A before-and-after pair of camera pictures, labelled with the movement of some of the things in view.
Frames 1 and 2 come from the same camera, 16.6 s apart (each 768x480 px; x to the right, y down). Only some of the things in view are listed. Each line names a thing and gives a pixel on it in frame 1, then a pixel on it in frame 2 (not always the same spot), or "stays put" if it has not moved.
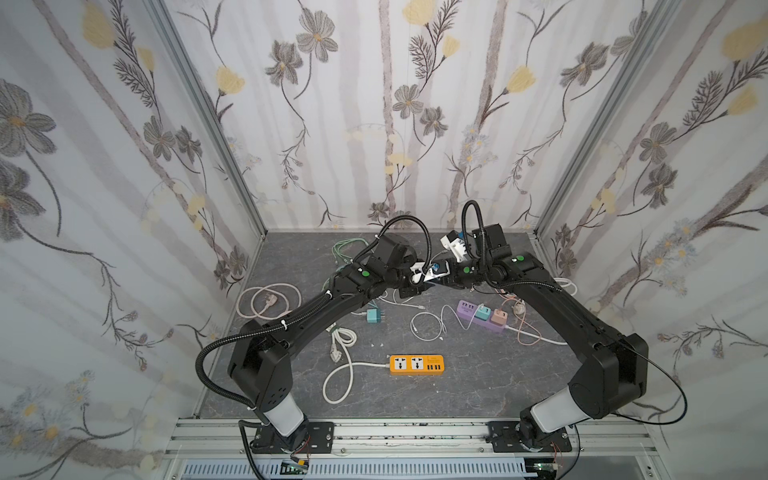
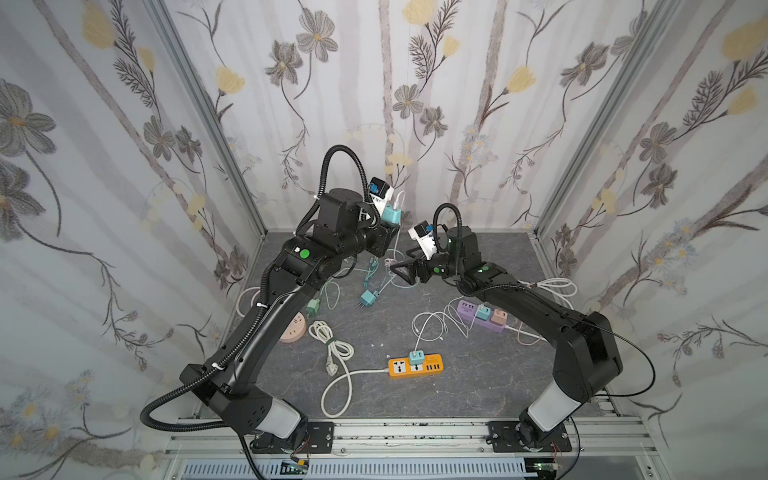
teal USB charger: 483,313 → 417,357
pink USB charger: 499,317 stays put
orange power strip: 413,365 stays put
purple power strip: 465,311 stays put
